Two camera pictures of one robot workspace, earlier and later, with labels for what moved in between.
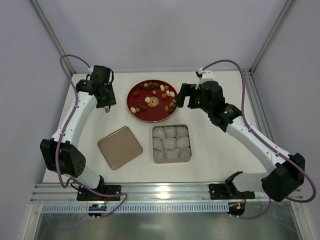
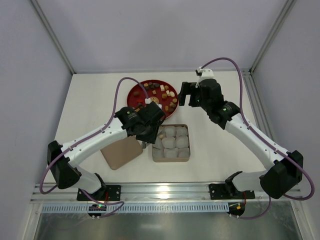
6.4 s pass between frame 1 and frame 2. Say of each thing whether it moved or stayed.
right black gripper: stayed
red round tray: stayed
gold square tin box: stayed
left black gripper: moved
